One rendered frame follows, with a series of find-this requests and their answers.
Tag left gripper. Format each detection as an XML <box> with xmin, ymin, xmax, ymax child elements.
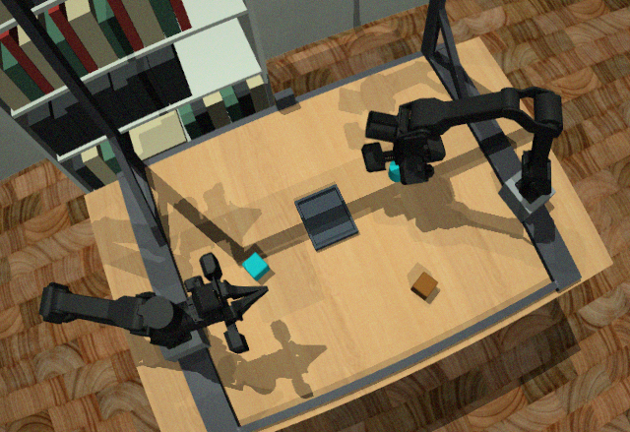
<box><xmin>361</xmin><ymin>136</ymin><xmax>446</xmax><ymax>172</ymax></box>

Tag teal cube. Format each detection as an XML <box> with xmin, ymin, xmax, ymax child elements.
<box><xmin>242</xmin><ymin>252</ymin><xmax>270</xmax><ymax>281</ymax></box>

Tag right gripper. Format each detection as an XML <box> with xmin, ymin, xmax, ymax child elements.
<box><xmin>182</xmin><ymin>252</ymin><xmax>269</xmax><ymax>354</ymax></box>

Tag cyan cylinder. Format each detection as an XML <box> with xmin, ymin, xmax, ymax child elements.
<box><xmin>388</xmin><ymin>161</ymin><xmax>401</xmax><ymax>182</ymax></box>

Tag brown cube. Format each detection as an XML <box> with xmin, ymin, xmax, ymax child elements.
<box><xmin>410</xmin><ymin>272</ymin><xmax>438</xmax><ymax>300</ymax></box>

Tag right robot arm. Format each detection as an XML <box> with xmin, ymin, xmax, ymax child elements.
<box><xmin>38</xmin><ymin>276</ymin><xmax>221</xmax><ymax>349</ymax></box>

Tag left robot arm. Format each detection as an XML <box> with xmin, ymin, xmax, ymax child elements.
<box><xmin>365</xmin><ymin>87</ymin><xmax>563</xmax><ymax>204</ymax></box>

